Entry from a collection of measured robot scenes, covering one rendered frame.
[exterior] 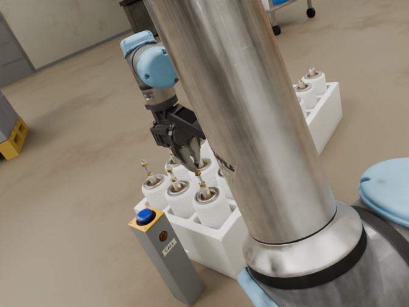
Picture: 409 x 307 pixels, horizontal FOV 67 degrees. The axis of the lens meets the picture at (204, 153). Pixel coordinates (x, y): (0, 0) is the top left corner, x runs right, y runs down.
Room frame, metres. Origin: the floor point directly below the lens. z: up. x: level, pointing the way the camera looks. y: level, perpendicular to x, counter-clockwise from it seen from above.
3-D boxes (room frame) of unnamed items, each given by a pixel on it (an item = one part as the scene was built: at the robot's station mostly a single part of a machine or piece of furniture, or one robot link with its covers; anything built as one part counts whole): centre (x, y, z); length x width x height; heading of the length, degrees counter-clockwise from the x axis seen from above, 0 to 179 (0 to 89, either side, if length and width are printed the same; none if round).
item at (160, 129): (0.73, 0.05, 0.49); 0.09 x 0.08 x 0.12; 42
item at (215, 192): (0.71, 0.04, 0.25); 0.08 x 0.08 x 0.01
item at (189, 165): (0.71, 0.06, 0.39); 0.06 x 0.03 x 0.09; 42
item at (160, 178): (0.89, 0.19, 0.25); 0.08 x 0.08 x 0.01
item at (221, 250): (0.88, 0.03, 0.09); 0.39 x 0.39 x 0.18; 41
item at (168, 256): (0.63, 0.19, 0.16); 0.07 x 0.07 x 0.31; 41
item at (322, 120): (1.24, -0.39, 0.09); 0.39 x 0.39 x 0.18; 43
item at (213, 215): (0.71, 0.04, 0.16); 0.10 x 0.10 x 0.18
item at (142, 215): (0.63, 0.20, 0.32); 0.04 x 0.04 x 0.02
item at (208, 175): (0.88, 0.03, 0.16); 0.10 x 0.10 x 0.18
